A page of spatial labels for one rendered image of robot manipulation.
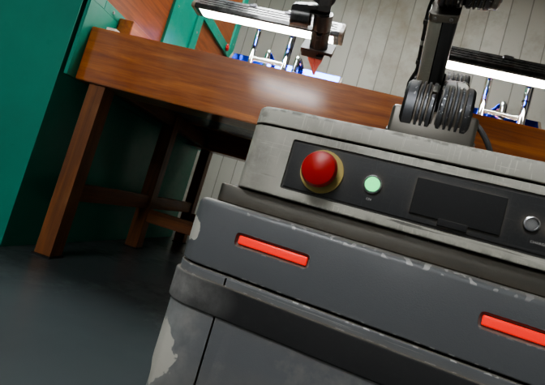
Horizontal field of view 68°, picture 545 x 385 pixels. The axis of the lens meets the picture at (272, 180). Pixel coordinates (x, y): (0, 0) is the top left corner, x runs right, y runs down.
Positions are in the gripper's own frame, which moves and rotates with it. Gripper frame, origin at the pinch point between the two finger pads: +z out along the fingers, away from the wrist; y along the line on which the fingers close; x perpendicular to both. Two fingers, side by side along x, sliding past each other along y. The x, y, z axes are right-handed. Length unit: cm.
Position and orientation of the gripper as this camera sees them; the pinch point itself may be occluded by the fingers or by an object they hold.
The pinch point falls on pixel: (314, 71)
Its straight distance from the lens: 139.0
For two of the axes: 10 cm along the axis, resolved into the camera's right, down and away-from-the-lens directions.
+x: -3.2, 6.6, -6.8
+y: -9.5, -2.8, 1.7
